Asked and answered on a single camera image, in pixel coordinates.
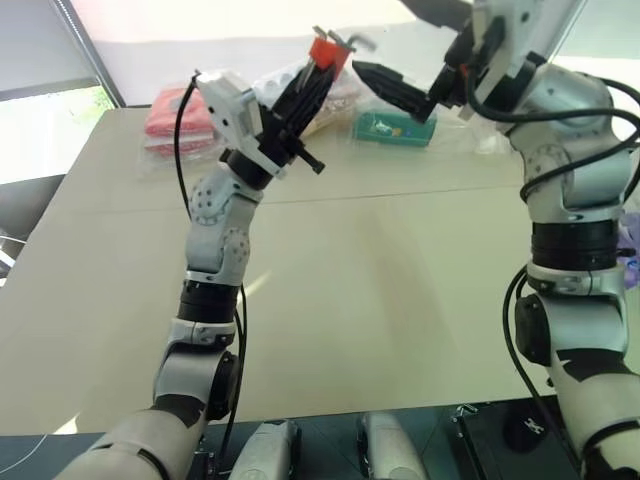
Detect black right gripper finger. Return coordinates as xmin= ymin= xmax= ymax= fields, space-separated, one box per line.
xmin=399 ymin=0 xmax=474 ymax=36
xmin=351 ymin=60 xmax=442 ymax=125

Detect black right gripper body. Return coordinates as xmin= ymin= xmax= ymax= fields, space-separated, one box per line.
xmin=427 ymin=15 xmax=507 ymax=111

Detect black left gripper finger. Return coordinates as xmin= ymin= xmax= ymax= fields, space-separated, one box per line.
xmin=272 ymin=61 xmax=322 ymax=125
xmin=287 ymin=59 xmax=347 ymax=145

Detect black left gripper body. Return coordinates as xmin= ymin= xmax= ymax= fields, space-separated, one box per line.
xmin=256 ymin=98 xmax=327 ymax=176

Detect small red box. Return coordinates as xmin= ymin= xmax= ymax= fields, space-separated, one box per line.
xmin=306 ymin=36 xmax=352 ymax=77

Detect clear bag of pastel items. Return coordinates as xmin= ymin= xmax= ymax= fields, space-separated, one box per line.
xmin=252 ymin=62 xmax=364 ymax=139

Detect green plastic-wrapped pack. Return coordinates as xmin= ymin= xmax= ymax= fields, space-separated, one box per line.
xmin=351 ymin=109 xmax=439 ymax=149

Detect crumpled clear plastic bag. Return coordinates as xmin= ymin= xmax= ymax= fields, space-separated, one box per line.
xmin=438 ymin=112 xmax=519 ymax=157

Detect red packs in clear wrap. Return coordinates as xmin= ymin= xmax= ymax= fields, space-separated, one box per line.
xmin=137 ymin=84 xmax=227 ymax=182

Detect purple plastic bag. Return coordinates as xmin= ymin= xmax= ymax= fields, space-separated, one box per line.
xmin=616 ymin=211 xmax=640 ymax=292

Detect grey roller blind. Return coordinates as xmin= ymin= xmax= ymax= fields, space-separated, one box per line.
xmin=0 ymin=0 xmax=102 ymax=95

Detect silver rounded robot casing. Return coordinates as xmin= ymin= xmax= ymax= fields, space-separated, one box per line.
xmin=230 ymin=418 xmax=302 ymax=480
xmin=356 ymin=411 xmax=427 ymax=480

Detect black box with white mark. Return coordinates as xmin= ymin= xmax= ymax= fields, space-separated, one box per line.
xmin=455 ymin=399 xmax=585 ymax=480

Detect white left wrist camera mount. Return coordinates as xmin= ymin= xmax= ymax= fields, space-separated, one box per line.
xmin=193 ymin=68 xmax=290 ymax=180

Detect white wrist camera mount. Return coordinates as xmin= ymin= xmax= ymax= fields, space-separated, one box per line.
xmin=468 ymin=0 xmax=592 ymax=99
xmin=193 ymin=68 xmax=290 ymax=180

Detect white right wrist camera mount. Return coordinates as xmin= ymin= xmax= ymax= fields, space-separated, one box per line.
xmin=468 ymin=0 xmax=592 ymax=99

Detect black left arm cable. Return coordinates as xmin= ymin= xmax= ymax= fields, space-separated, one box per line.
xmin=173 ymin=74 xmax=250 ymax=480

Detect black window frame post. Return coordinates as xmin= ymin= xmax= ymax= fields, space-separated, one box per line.
xmin=51 ymin=0 xmax=127 ymax=109

